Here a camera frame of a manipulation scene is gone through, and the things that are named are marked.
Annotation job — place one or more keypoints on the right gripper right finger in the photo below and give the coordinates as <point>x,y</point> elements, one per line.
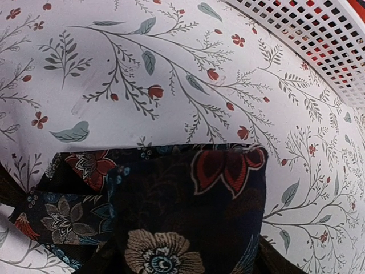
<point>270,261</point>

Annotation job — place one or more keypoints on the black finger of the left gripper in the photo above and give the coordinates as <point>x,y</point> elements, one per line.
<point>11,193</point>

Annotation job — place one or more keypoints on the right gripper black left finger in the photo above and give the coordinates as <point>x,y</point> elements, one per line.
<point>107,260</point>

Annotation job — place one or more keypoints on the dark floral tie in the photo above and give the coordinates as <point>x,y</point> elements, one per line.
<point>186,209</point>

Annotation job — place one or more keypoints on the white plastic basket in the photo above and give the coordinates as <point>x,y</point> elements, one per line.
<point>349,86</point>

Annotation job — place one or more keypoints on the floral tablecloth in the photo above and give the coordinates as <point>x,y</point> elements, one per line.
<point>83,82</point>

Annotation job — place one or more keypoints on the red black tie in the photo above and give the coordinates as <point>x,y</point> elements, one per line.
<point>329,34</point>

